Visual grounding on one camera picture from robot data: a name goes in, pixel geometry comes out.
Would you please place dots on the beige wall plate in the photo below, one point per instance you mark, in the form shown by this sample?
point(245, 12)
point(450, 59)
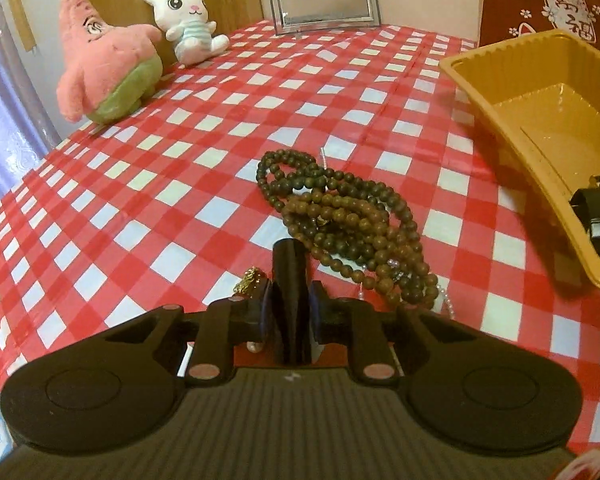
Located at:
point(22, 15)

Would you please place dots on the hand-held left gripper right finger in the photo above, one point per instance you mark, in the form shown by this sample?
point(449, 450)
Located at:
point(314, 312)

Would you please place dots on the gold charm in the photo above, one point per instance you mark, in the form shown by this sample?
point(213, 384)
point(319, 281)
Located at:
point(250, 281)

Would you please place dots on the white bunny plush toy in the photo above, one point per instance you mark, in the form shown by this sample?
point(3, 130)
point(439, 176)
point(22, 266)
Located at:
point(187, 20)

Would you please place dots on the maroon printed cushion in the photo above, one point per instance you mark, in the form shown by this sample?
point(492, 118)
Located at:
point(525, 5)

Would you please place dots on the red white checkered tablecloth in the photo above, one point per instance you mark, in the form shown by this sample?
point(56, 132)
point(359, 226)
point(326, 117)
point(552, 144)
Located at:
point(180, 185)

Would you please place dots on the purple curtain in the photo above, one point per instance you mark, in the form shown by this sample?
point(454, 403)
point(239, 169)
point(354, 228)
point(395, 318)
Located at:
point(0, 110)

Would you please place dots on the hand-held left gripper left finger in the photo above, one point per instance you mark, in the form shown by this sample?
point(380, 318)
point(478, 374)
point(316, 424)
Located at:
point(266, 312)

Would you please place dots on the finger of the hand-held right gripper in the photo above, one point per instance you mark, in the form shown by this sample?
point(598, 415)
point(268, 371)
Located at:
point(597, 210)

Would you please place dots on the yellow plastic tray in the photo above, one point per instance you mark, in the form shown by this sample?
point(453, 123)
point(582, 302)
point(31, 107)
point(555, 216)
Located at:
point(530, 120)

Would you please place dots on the pink starfish plush toy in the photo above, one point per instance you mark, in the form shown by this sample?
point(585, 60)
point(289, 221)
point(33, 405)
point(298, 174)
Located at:
point(110, 60)

